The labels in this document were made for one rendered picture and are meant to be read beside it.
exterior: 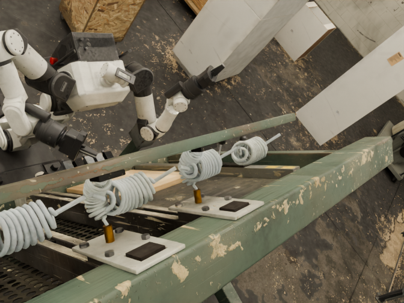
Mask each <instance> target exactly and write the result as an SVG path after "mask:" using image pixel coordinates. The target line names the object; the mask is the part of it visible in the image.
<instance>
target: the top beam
mask: <svg viewBox="0 0 404 303"><path fill-rule="evenodd" d="M392 162H393V145H392V137H391V136H376V137H364V138H362V139H360V140H358V141H356V142H354V143H352V144H350V145H348V146H346V147H343V148H341V149H339V150H337V151H335V152H333V153H331V154H330V155H327V156H325V157H323V158H321V159H319V160H317V161H315V162H313V163H311V164H309V165H307V166H304V167H302V168H300V169H298V170H296V171H294V172H292V173H290V174H288V175H286V176H284V177H282V178H280V179H278V180H276V181H274V182H272V183H270V184H268V185H266V186H263V187H261V188H259V189H257V190H255V191H253V192H251V193H249V194H247V195H245V196H243V197H240V198H238V199H244V200H256V201H264V205H262V206H260V207H259V208H257V209H255V210H253V211H252V212H250V213H248V214H246V215H244V216H242V217H241V218H239V219H237V220H231V219H222V218H214V217H210V216H201V217H199V218H197V219H195V220H193V221H191V222H189V223H187V224H185V225H183V226H181V227H179V228H177V229H175V230H173V231H171V232H169V233H167V234H165V235H163V236H161V237H158V238H162V239H166V240H171V241H175V242H178V243H183V244H185V248H184V249H182V250H181V251H179V252H177V253H175V254H173V255H171V256H170V257H168V258H166V259H165V260H163V261H161V262H159V263H157V264H155V265H153V266H152V267H150V268H148V269H146V270H144V271H142V272H141V273H139V274H133V273H131V272H127V271H124V270H122V269H119V268H116V267H113V266H111V265H109V264H106V263H105V264H103V265H101V266H99V267H96V268H94V269H92V270H90V271H88V272H86V273H84V274H82V275H80V276H78V277H76V278H74V279H72V280H70V281H68V282H66V283H64V284H62V285H60V286H58V287H55V288H53V289H51V290H49V291H47V292H45V293H43V294H41V295H39V296H37V297H35V298H32V299H30V300H29V301H26V302H24V303H202V302H204V301H205V300H207V299H208V298H209V297H211V296H212V295H213V294H215V293H216V292H217V291H219V290H220V289H222V288H223V287H224V286H226V285H227V284H228V283H230V282H231V281H233V280H234V279H235V278H236V277H238V276H239V275H240V274H242V273H243V272H245V271H246V270H247V269H249V268H250V267H251V266H252V265H254V264H256V263H257V262H258V261H259V260H261V259H262V258H263V257H265V256H266V255H268V254H269V253H270V252H272V251H273V250H274V249H275V248H277V247H279V246H280V245H281V244H282V243H284V242H285V241H286V240H288V239H290V238H291V237H292V236H293V235H295V234H296V233H297V232H299V231H300V230H302V229H303V228H304V227H306V226H307V225H308V224H309V223H311V222H312V221H314V220H315V219H316V218H318V217H319V216H320V215H322V214H323V213H325V212H326V211H327V210H329V209H330V208H332V206H334V205H335V204H337V203H338V202H339V201H341V200H342V199H344V198H345V197H346V196H348V195H349V194H350V193H352V192H353V191H354V190H356V189H357V188H359V187H360V186H361V185H363V184H364V183H365V182H366V181H368V180H369V179H371V178H372V177H373V176H375V175H376V174H377V173H379V172H380V171H382V170H383V169H384V168H386V167H387V166H389V164H391V163H392Z"/></svg>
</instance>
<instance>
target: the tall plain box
mask: <svg viewBox="0 0 404 303"><path fill-rule="evenodd" d="M308 1H309V0H208V1H207V2H206V4H205V5H204V7H203V8H202V9H201V11H200V12H199V13H198V15H197V16H196V18H195V19H194V20H193V22H192V23H191V24H190V26H189V28H188V29H187V30H186V31H185V33H184V34H183V35H182V37H181V39H180V40H179V41H178V42H177V44H176V45H175V47H174V48H173V50H172V51H173V52H174V53H173V57H174V58H175V59H176V61H177V62H178V63H179V64H180V66H181V67H182V69H183V70H184V71H185V72H186V74H187V75H188V76H189V77H192V76H193V75H196V76H198V75H199V74H200V73H202V72H203V71H205V70H206V68H207V67H209V66H213V67H216V66H218V65H220V64H222V63H223V64H224V65H225V68H224V69H223V70H222V71H221V72H220V73H219V74H218V76H217V79H216V81H215V82H218V81H220V80H223V79H226V78H229V77H231V76H234V75H237V74H239V73H240V72H241V71H242V70H243V69H244V68H245V67H246V66H247V65H248V64H249V63H250V62H251V61H252V60H253V58H254V57H255V56H256V55H257V54H258V53H259V52H260V51H261V50H262V49H263V48H264V47H265V46H266V45H267V44H268V43H269V42H270V41H271V40H272V39H273V38H274V37H275V36H276V34H277V33H278V32H279V31H280V30H281V29H282V28H283V27H284V26H285V25H286V24H287V23H288V22H289V20H290V19H291V18H292V17H293V16H294V15H295V14H296V13H297V12H298V11H299V10H300V9H301V8H302V7H303V6H304V5H305V4H306V3H307V2H308Z"/></svg>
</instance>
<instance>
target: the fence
mask: <svg viewBox="0 0 404 303"><path fill-rule="evenodd" d="M178 165H179V164H159V163H144V164H140V165H136V166H135V170H149V171H168V170H169V169H171V168H172V167H174V166H175V167H176V170H175V171H178V172H180V171H179V168H178ZM268 166H276V168H265V167H268ZM282 167H294V168H282ZM298 169H300V167H299V166H281V165H249V166H247V167H244V168H236V167H221V170H220V173H219V174H216V175H215V176H227V177H251V178H264V179H280V178H282V177H284V176H286V175H288V174H290V173H292V172H294V171H296V170H298Z"/></svg>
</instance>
